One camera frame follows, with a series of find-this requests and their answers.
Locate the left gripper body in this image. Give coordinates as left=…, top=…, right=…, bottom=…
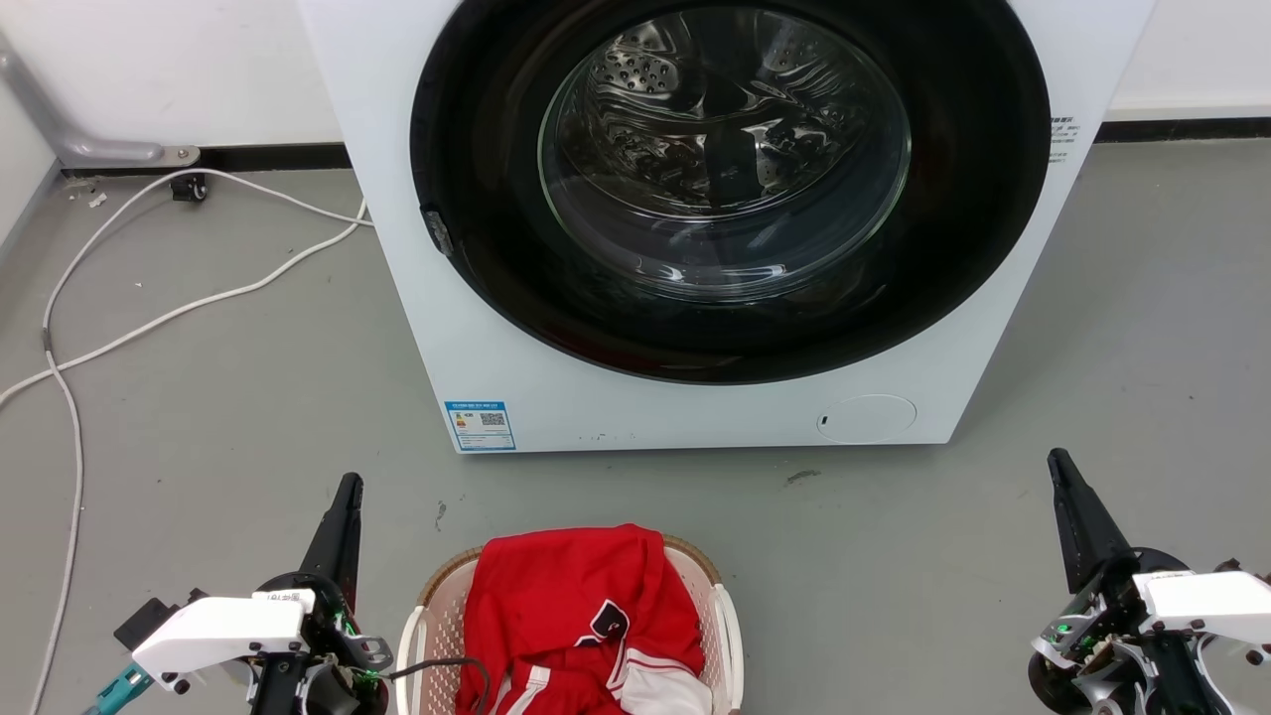
left=247, top=571, right=394, bottom=715

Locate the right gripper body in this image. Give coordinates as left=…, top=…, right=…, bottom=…
left=1027, top=547, right=1234, bottom=715

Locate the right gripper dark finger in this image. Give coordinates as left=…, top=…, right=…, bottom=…
left=1047, top=447, right=1134, bottom=596

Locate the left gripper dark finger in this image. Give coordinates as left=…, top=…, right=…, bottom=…
left=297, top=473, right=364, bottom=608

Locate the white woven laundry basket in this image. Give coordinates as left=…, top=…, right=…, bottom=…
left=395, top=532, right=746, bottom=715

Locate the blue energy label sticker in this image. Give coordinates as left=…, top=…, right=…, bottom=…
left=444, top=400, right=517, bottom=453

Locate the teal plastic connector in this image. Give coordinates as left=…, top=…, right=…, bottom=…
left=81, top=663, right=155, bottom=715

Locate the red and white garment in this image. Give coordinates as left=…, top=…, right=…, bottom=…
left=455, top=523, right=715, bottom=715

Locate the round white filter cover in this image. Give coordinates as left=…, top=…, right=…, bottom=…
left=816, top=394, right=918, bottom=445

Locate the white front-load washing machine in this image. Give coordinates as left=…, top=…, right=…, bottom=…
left=296, top=0, right=1160, bottom=455

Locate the black round washer door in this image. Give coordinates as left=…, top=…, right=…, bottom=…
left=409, top=0, right=1053, bottom=386

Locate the grey drain pipe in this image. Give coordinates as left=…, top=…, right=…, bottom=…
left=0, top=28, right=202, bottom=168

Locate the steel washing drum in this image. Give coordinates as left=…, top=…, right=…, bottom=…
left=539, top=5, right=913, bottom=304

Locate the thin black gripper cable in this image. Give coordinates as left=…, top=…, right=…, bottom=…
left=381, top=654, right=494, bottom=715

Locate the white power cable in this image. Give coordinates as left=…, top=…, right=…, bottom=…
left=0, top=197, right=369, bottom=409

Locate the long looping white cable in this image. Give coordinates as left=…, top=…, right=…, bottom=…
left=26, top=167, right=375, bottom=715

